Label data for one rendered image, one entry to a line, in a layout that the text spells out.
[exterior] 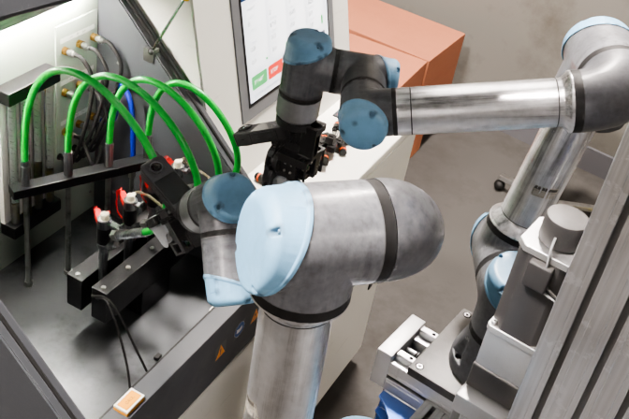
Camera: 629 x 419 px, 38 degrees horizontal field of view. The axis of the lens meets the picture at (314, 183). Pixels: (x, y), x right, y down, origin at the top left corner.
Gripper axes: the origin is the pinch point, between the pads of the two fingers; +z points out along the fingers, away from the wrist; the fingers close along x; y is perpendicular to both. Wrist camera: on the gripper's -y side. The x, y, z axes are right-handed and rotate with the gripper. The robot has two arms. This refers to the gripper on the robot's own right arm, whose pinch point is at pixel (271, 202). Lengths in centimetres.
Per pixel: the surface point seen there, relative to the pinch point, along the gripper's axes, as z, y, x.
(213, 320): 27.7, -5.1, -7.2
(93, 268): 24.7, -31.0, -12.6
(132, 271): 24.7, -24.4, -8.4
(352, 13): 75, -92, 247
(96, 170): 12.7, -41.7, 1.1
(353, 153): 25, -9, 63
